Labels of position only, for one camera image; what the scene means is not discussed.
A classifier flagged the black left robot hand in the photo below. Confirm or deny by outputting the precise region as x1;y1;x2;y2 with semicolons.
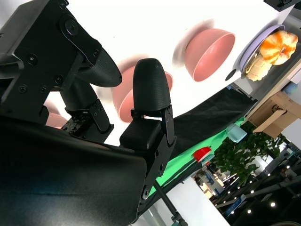
263;0;301;12

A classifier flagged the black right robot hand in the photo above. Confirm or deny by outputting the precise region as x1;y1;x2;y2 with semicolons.
0;0;177;226

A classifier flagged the pink bowl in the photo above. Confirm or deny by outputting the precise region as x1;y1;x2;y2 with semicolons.
184;28;236;82
45;112;69;129
112;70;174;123

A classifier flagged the orange pumpkin-shaped bread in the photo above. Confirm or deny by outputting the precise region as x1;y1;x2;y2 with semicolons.
260;30;299;66

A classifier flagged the purple plate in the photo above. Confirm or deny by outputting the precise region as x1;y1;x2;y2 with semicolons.
235;24;285;80

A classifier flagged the beige bread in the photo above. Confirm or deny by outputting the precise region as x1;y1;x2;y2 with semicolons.
244;55;271;82

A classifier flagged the light blue round object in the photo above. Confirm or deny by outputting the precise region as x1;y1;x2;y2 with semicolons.
283;83;298;95

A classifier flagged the black table grommet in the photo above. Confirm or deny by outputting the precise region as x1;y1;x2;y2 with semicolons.
225;69;238;81

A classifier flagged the black tripod pole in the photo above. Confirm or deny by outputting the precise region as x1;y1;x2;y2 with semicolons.
154;183;189;226

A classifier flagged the cardboard box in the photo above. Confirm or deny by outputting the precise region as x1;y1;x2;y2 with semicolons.
246;91;297;138

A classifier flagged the green cloth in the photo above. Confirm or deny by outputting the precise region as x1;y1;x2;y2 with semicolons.
154;117;246;189

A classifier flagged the red round object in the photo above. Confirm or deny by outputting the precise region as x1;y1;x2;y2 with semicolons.
192;146;212;162

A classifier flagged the black cloth backdrop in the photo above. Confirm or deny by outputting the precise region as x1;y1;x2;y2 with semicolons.
173;87;258;153

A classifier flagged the light blue cup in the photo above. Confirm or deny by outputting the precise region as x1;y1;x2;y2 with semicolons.
226;123;247;143

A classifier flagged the green leafy plant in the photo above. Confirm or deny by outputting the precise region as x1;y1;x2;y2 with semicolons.
213;122;286;186

